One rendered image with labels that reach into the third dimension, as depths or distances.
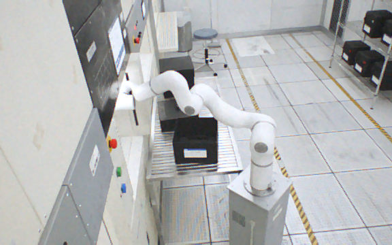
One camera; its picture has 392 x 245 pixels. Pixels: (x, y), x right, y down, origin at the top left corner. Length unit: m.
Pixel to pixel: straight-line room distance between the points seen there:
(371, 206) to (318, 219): 0.47
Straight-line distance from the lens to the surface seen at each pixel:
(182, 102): 1.50
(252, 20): 6.19
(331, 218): 2.79
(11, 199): 0.64
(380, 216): 2.94
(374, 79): 4.35
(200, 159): 1.96
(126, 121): 2.05
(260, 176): 1.74
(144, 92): 1.63
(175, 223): 2.65
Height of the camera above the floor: 2.09
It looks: 35 degrees down
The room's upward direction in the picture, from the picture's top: 4 degrees counter-clockwise
